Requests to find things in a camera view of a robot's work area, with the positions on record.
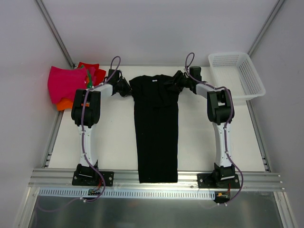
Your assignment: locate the black t shirt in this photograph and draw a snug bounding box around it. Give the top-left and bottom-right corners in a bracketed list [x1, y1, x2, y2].
[130, 75, 181, 183]

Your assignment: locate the white plastic basket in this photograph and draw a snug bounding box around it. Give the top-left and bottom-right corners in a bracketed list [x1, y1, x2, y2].
[208, 52, 266, 105]

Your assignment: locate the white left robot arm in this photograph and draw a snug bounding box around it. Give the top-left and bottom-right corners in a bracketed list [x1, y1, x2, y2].
[71, 69, 131, 185]

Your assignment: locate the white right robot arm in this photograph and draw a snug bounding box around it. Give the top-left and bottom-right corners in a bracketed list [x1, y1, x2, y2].
[173, 66, 236, 172]

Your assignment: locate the red folded t shirt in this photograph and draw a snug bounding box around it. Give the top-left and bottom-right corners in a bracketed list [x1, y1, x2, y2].
[77, 62, 106, 86]

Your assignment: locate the magenta folded t shirt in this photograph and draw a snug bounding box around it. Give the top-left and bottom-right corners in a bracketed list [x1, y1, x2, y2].
[47, 66, 87, 104]

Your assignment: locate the orange folded t shirt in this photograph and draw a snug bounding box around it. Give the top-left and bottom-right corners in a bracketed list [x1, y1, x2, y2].
[56, 75, 92, 112]

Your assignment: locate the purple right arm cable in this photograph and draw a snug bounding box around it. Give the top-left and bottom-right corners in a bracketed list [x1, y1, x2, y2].
[184, 52, 244, 209]

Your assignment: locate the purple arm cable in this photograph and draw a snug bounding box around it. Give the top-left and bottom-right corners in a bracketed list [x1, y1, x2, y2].
[80, 56, 122, 205]
[184, 52, 244, 209]

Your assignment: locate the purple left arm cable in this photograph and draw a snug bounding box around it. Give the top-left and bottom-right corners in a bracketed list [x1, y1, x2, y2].
[80, 56, 122, 205]

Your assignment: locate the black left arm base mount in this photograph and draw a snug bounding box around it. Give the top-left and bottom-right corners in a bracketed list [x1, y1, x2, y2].
[72, 164, 114, 187]

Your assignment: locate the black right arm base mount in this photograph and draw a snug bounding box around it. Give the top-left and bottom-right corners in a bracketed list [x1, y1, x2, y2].
[197, 164, 240, 189]

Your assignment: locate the left aluminium corner post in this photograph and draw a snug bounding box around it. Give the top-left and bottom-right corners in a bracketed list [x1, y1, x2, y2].
[34, 0, 76, 69]

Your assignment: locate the aluminium corner post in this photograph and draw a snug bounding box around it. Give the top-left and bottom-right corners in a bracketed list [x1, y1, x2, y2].
[34, 0, 76, 69]
[247, 0, 287, 57]

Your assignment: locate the aluminium front rail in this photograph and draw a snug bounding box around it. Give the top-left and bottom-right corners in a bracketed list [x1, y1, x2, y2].
[28, 168, 286, 192]

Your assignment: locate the right aluminium corner post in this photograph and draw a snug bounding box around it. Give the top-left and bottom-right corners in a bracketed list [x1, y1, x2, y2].
[247, 0, 287, 57]

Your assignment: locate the white slotted cable duct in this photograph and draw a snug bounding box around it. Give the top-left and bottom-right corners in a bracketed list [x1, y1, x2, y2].
[38, 188, 215, 200]

